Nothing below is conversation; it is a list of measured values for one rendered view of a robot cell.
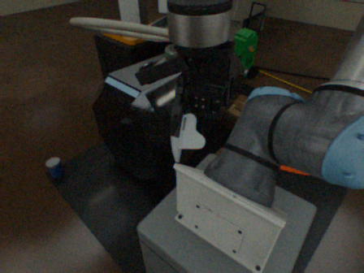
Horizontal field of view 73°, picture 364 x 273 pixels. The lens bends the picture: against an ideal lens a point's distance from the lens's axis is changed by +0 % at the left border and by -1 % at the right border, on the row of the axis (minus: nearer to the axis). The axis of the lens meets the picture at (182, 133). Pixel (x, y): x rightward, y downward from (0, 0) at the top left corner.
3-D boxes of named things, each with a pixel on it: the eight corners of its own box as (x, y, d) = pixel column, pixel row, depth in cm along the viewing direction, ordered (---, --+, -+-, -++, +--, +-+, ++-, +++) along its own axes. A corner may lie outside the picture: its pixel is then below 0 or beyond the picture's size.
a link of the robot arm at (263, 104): (249, 157, 76) (274, 106, 76) (297, 176, 61) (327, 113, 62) (214, 138, 68) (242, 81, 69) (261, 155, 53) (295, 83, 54)
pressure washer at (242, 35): (240, 67, 355) (250, 0, 300) (257, 76, 331) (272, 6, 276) (220, 72, 340) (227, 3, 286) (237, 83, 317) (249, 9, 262)
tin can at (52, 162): (64, 166, 202) (59, 155, 193) (65, 175, 195) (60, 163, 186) (51, 171, 199) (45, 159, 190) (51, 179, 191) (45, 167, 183)
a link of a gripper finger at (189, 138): (197, 172, 41) (208, 118, 40) (164, 162, 43) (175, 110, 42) (201, 168, 44) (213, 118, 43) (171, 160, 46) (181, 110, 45)
